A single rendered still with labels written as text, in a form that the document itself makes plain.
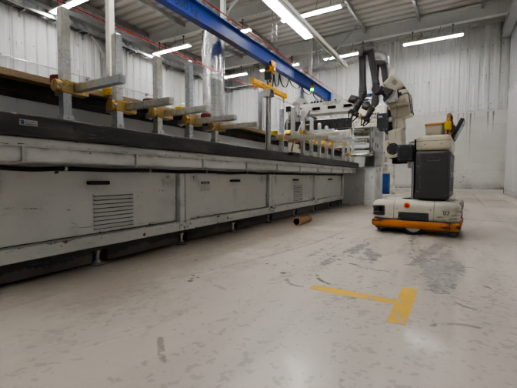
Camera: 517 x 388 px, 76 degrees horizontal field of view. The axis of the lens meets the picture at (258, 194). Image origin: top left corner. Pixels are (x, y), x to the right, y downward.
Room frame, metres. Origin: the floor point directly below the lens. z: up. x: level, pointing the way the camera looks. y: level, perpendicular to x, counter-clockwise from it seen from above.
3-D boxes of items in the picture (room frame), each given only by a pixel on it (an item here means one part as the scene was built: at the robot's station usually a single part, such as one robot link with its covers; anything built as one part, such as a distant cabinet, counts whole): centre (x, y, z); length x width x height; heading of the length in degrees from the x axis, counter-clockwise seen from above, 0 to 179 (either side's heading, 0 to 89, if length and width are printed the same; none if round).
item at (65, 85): (1.42, 0.79, 0.84); 0.14 x 0.06 x 0.05; 150
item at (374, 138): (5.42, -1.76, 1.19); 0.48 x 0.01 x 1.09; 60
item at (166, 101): (1.60, 0.57, 0.80); 0.43 x 0.03 x 0.04; 60
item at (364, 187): (6.11, -1.33, 0.95); 1.65 x 0.70 x 1.90; 60
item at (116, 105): (1.63, 0.66, 0.81); 0.14 x 0.06 x 0.05; 150
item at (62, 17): (1.40, 0.80, 0.92); 0.04 x 0.04 x 0.48; 60
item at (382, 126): (3.13, -1.19, 0.99); 0.28 x 0.16 x 0.22; 147
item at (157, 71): (1.83, 0.55, 0.88); 0.04 x 0.04 x 0.48; 60
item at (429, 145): (2.92, -1.51, 0.59); 0.55 x 0.34 x 0.83; 147
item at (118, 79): (1.39, 0.70, 0.84); 0.43 x 0.03 x 0.04; 60
